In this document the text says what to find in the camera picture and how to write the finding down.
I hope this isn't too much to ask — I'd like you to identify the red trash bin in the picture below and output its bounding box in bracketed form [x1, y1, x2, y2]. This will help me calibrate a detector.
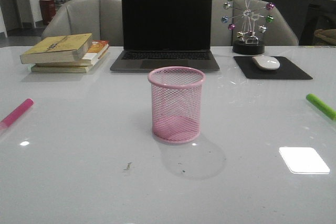
[39, 0, 56, 25]

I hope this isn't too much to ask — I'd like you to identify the pale bottom book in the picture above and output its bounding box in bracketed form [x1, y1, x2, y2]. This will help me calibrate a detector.
[30, 51, 109, 73]

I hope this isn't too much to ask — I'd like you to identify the dark grey laptop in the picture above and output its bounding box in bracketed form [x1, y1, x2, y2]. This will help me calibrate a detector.
[110, 0, 219, 72]

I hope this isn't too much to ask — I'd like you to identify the black mouse pad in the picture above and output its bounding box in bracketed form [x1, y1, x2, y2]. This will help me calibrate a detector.
[234, 56, 313, 80]

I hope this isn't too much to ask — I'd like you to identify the green highlighter pen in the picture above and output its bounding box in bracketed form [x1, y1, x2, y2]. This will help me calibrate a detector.
[306, 93, 335, 121]

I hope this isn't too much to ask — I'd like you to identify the ferris wheel desk ornament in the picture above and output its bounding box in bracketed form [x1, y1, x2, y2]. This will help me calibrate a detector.
[221, 0, 275, 55]

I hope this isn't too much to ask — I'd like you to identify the grey left armchair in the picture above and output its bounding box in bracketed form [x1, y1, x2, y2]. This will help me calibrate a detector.
[41, 0, 123, 46]

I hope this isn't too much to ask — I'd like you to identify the pink mesh pen holder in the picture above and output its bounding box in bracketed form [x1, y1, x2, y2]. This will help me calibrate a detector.
[148, 66, 205, 143]

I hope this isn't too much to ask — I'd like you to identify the grey armchair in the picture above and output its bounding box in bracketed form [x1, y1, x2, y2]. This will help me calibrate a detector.
[211, 0, 299, 46]
[41, 0, 123, 46]

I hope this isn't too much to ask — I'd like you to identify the pink highlighter pen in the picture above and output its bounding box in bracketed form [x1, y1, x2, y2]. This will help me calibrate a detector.
[1, 98, 34, 132]

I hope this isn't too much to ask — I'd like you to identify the yellow top book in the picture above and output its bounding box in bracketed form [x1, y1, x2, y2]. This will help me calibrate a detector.
[20, 33, 92, 64]

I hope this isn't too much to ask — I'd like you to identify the white computer mouse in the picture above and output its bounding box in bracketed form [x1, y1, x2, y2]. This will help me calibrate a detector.
[252, 55, 280, 70]

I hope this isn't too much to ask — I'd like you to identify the grey right armchair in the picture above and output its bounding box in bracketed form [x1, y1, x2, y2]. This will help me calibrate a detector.
[211, 0, 299, 46]

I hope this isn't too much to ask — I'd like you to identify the orange white middle book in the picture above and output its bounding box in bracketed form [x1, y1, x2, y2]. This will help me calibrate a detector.
[36, 40, 109, 67]

